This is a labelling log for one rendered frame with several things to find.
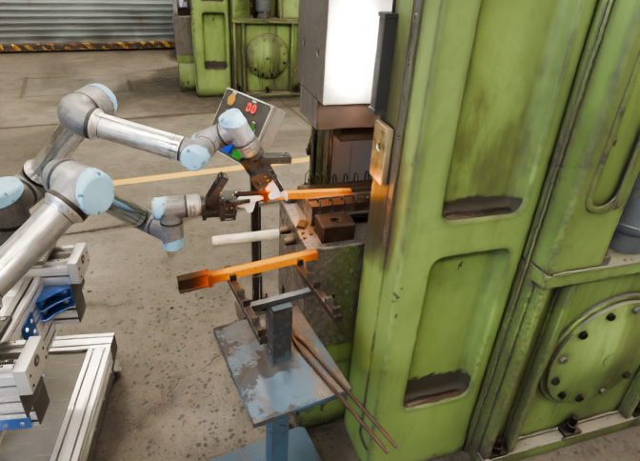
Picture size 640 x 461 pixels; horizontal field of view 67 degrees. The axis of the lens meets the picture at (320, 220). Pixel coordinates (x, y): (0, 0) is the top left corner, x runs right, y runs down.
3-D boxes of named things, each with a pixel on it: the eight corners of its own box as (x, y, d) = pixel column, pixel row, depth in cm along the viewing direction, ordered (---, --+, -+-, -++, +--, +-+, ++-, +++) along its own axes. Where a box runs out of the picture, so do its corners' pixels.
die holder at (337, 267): (301, 350, 181) (306, 250, 159) (277, 289, 212) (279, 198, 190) (434, 326, 197) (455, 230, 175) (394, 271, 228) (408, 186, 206)
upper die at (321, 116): (316, 130, 155) (317, 100, 150) (299, 110, 171) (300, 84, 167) (432, 124, 167) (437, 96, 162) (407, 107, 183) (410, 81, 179)
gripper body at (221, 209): (234, 210, 173) (199, 212, 169) (233, 188, 169) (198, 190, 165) (238, 220, 167) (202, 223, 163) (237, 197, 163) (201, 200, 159)
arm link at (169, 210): (152, 215, 165) (150, 192, 161) (187, 212, 168) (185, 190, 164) (153, 227, 158) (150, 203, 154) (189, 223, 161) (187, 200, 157)
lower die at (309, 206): (310, 226, 172) (311, 205, 168) (296, 200, 189) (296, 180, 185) (417, 214, 184) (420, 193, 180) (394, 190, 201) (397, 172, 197)
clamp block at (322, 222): (321, 244, 163) (322, 227, 159) (313, 231, 169) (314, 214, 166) (354, 240, 166) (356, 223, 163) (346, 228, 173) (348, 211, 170)
